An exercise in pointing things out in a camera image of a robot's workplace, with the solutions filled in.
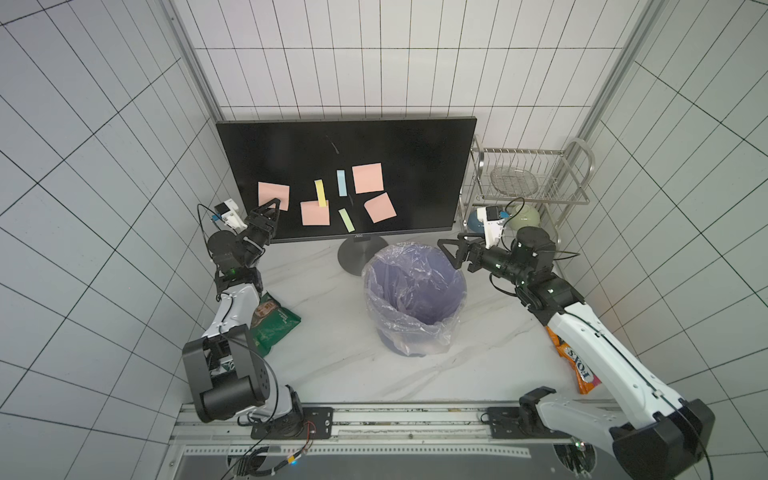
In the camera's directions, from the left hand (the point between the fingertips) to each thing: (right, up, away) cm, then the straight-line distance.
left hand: (281, 205), depth 78 cm
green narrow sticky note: (+17, -4, +6) cm, 18 cm away
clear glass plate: (+69, +9, +15) cm, 71 cm away
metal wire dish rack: (+80, +10, +19) cm, 83 cm away
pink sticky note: (+9, -3, +2) cm, 9 cm away
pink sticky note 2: (+26, 0, +5) cm, 27 cm away
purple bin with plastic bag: (+37, -27, +13) cm, 48 cm away
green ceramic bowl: (+77, -1, +26) cm, 81 cm away
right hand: (+40, -10, -9) cm, 42 cm away
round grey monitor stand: (+17, -14, +28) cm, 36 cm away
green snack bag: (-6, -34, +8) cm, 35 cm away
